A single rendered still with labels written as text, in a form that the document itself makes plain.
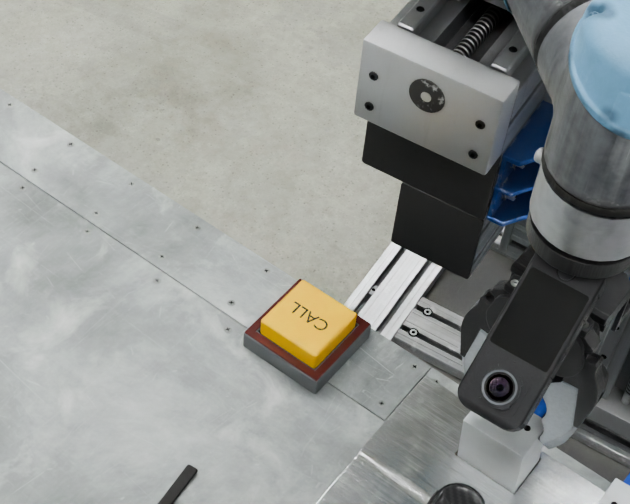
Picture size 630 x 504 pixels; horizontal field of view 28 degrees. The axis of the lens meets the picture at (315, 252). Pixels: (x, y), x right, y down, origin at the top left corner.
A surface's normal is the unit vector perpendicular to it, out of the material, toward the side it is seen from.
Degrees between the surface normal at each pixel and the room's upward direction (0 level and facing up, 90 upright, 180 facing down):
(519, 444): 4
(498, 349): 33
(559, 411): 90
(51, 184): 0
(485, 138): 90
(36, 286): 0
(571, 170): 91
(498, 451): 93
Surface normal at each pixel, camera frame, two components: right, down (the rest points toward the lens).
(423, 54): 0.07, -0.64
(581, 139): -0.76, 0.47
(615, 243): 0.12, 0.77
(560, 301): -0.24, -0.20
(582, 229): -0.43, 0.67
